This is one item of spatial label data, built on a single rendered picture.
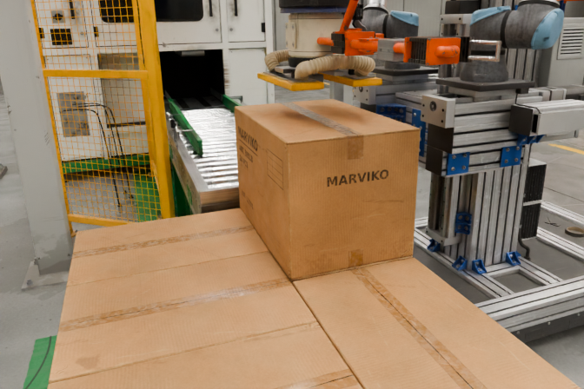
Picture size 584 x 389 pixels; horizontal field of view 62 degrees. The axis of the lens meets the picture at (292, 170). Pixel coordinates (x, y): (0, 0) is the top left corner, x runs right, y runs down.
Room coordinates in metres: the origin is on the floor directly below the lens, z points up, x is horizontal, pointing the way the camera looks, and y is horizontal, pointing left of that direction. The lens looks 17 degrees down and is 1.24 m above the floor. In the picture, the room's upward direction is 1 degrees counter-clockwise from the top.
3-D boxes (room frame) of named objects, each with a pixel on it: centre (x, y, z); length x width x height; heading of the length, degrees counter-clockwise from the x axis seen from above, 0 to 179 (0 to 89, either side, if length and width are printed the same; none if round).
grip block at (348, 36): (1.32, -0.17, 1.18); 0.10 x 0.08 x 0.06; 110
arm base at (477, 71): (1.63, -0.65, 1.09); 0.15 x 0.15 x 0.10
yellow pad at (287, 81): (1.52, 0.01, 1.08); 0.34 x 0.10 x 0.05; 20
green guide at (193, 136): (3.25, 0.78, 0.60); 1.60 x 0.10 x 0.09; 19
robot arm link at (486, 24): (1.63, -0.66, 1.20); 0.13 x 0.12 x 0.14; 46
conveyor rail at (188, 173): (2.90, 0.72, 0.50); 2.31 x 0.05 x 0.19; 19
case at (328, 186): (1.55, -0.08, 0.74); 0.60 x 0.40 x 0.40; 19
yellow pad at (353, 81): (1.59, -0.17, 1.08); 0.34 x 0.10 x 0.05; 20
